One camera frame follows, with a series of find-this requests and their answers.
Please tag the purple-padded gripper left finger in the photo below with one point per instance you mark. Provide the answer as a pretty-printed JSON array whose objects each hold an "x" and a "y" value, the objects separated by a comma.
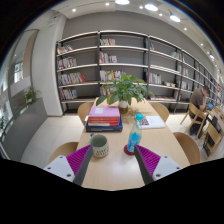
[{"x": 72, "y": 167}]

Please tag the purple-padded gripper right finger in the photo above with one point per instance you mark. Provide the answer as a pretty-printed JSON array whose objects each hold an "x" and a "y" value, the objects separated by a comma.
[{"x": 152, "y": 166}]

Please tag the clear water bottle blue cap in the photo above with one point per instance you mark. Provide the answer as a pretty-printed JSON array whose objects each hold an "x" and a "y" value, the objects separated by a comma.
[{"x": 135, "y": 133}]

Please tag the wooden chair near left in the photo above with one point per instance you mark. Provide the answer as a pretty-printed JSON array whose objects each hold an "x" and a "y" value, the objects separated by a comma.
[{"x": 65, "y": 150}]

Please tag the red round coaster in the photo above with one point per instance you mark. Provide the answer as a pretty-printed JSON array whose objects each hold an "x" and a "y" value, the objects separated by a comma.
[{"x": 127, "y": 151}]

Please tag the green patterned ceramic mug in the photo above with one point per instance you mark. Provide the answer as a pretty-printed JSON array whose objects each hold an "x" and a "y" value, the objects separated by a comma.
[{"x": 99, "y": 144}]

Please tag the dark blue bottom book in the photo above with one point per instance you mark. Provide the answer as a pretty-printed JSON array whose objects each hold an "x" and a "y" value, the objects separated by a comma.
[{"x": 104, "y": 128}]

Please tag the wooden chair near right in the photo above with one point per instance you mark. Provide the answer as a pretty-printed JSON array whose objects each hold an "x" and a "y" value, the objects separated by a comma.
[{"x": 189, "y": 147}]

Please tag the open white magazine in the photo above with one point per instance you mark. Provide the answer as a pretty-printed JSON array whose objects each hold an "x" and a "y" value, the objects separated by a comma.
[{"x": 152, "y": 122}]

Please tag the red middle books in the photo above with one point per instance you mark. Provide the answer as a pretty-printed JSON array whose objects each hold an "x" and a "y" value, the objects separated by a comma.
[{"x": 104, "y": 121}]

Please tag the wooden chair far right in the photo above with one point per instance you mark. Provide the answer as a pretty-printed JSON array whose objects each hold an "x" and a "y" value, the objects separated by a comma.
[{"x": 161, "y": 110}]

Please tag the wooden chair far left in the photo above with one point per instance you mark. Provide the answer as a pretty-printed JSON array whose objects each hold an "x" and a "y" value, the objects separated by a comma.
[{"x": 83, "y": 111}]

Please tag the pink top book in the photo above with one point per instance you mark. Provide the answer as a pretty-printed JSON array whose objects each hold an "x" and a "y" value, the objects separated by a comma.
[{"x": 104, "y": 111}]

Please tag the folding wooden chair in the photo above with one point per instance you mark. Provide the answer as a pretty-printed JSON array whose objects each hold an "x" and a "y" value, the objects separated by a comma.
[
  {"x": 196, "y": 116},
  {"x": 213, "y": 136}
]

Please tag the plant on left ledge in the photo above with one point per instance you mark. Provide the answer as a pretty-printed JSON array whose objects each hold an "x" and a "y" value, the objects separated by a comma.
[{"x": 30, "y": 95}]

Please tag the laptop with blue screen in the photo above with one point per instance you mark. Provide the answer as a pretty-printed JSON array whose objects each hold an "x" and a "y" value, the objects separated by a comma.
[{"x": 210, "y": 106}]

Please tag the potted green plant white pot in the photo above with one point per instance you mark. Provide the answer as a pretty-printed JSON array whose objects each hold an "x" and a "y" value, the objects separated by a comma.
[{"x": 122, "y": 90}]

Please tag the seated person in brown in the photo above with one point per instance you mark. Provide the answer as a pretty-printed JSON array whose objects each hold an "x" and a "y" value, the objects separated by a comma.
[{"x": 199, "y": 97}]

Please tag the plant at far left window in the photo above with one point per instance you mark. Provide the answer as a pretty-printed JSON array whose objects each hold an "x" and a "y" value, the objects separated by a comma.
[{"x": 2, "y": 123}]

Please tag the large grey wall bookshelf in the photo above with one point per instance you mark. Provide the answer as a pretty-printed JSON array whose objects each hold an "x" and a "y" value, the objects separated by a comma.
[{"x": 85, "y": 62}]

